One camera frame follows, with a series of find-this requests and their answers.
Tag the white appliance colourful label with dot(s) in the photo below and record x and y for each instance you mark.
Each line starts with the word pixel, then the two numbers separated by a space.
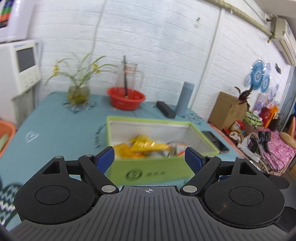
pixel 16 18

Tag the silver orange snack packet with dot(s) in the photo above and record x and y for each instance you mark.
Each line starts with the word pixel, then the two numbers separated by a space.
pixel 175 149

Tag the white wall conduit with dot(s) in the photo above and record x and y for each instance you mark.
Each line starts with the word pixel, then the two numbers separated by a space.
pixel 212 53

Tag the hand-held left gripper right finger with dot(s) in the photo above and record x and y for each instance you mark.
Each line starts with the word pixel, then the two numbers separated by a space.
pixel 193 160

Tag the brown cardboard box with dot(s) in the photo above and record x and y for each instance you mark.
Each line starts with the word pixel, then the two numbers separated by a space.
pixel 225 111

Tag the green cardboard box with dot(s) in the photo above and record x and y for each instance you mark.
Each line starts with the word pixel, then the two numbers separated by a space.
pixel 150 171

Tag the glass vase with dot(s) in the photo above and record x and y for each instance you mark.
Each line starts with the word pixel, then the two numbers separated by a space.
pixel 78 95

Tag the black case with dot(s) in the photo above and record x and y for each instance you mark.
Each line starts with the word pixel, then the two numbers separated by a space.
pixel 165 109

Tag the doll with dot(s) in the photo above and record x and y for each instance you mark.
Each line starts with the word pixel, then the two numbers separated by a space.
pixel 235 136

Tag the pink floral cloth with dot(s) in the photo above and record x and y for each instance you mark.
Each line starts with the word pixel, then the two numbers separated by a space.
pixel 281 153

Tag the glass pitcher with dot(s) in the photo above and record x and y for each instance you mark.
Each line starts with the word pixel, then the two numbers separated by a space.
pixel 133 76

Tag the orange container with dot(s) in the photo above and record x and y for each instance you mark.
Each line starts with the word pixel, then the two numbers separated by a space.
pixel 274 112

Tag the tan round cushion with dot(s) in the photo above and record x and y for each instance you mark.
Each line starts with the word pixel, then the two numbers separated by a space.
pixel 289 140

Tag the white power strip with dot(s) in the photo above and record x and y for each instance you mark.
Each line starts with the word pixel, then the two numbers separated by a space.
pixel 248 151

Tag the green patterned bag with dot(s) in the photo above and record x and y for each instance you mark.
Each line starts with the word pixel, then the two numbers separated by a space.
pixel 253 118

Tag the blue-grey bottle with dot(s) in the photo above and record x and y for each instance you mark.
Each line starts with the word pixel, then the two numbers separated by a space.
pixel 183 99

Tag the white appliance with screen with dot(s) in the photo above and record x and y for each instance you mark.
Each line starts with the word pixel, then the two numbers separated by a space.
pixel 23 64

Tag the white air conditioner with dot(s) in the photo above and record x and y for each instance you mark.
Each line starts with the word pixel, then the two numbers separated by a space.
pixel 283 34

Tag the orange cone cushion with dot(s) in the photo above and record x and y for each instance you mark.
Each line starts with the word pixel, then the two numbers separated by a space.
pixel 293 126

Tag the red container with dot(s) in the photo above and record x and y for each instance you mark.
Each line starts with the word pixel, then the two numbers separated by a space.
pixel 264 114

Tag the orange plastic basket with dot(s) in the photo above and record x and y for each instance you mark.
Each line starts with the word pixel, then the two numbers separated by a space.
pixel 7 139

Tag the red plastic basin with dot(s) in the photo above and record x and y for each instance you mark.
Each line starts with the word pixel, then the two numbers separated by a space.
pixel 126 100

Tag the green yellow-flowered plant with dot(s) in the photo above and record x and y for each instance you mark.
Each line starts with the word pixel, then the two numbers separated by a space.
pixel 81 69

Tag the blue wall decoration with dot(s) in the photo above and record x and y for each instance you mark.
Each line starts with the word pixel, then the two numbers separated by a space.
pixel 257 74

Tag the dark red plant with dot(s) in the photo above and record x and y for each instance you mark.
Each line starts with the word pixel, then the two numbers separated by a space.
pixel 244 95

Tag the yellow snack packet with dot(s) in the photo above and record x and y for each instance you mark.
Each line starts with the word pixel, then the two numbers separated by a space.
pixel 145 142

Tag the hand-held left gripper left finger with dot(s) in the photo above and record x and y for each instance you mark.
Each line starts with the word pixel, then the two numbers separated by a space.
pixel 105 160

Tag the wrapped wall pipe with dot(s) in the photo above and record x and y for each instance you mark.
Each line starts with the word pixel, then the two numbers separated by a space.
pixel 245 16

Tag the black stick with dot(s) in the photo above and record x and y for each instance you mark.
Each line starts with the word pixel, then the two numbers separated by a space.
pixel 125 78

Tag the black smartphone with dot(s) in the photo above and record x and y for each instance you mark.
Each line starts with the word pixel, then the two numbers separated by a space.
pixel 215 141

